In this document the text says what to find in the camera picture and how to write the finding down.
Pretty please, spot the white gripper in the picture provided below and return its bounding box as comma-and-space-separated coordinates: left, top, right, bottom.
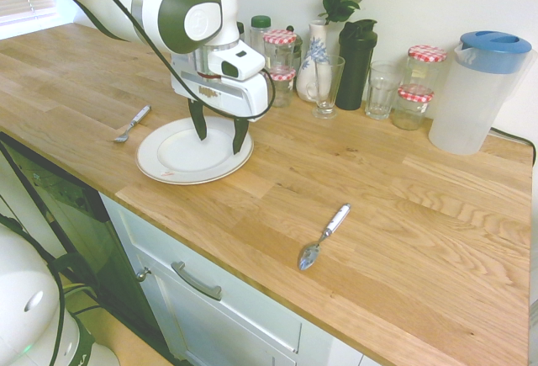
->
170, 51, 271, 155

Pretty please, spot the white-handled metal fork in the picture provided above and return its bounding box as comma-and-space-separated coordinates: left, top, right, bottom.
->
113, 104, 152, 145

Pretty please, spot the white gold-rimmed plate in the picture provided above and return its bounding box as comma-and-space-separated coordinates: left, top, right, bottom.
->
134, 115, 255, 185

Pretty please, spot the small red-checkered-lid glass jar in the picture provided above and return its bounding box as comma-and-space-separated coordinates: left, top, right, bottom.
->
392, 84, 435, 131
268, 66, 297, 109

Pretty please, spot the tall red-checkered-lid glass jar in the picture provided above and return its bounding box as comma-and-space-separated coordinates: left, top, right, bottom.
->
405, 45, 448, 92
262, 29, 298, 71

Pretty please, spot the green-capped clear bottle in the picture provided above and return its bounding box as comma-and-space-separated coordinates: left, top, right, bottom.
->
250, 15, 272, 59

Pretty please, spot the footed sundae glass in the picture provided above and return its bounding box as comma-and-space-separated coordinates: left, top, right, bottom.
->
311, 54, 346, 120

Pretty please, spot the white blue-floral vase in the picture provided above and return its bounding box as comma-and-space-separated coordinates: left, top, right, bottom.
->
295, 19, 329, 103

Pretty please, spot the dark green shaker bottle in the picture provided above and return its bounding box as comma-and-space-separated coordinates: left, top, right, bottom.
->
335, 19, 378, 111

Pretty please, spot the white drawer front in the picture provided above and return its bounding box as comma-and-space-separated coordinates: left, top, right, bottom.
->
99, 192, 303, 355

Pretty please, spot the clear glass tumbler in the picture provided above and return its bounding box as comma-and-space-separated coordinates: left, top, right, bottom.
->
363, 60, 403, 121

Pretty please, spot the blue-lidded plastic pitcher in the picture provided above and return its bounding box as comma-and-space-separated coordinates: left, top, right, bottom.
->
427, 30, 535, 156

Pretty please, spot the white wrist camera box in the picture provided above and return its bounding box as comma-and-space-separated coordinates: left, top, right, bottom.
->
207, 43, 267, 82

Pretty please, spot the black camera cable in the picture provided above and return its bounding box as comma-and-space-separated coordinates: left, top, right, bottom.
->
79, 0, 277, 125

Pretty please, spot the white-handled metal spoon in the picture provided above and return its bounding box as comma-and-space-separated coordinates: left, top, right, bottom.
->
297, 203, 352, 272

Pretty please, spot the silver drawer handle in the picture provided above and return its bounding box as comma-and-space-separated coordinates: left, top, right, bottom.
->
171, 261, 223, 301

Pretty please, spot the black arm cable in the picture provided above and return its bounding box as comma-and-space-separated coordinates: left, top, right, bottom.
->
16, 0, 130, 44

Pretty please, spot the black base cable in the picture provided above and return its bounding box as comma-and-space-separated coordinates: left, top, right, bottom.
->
0, 213, 67, 366

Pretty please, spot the black power cable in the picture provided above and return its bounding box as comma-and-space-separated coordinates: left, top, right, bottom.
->
489, 126, 538, 162

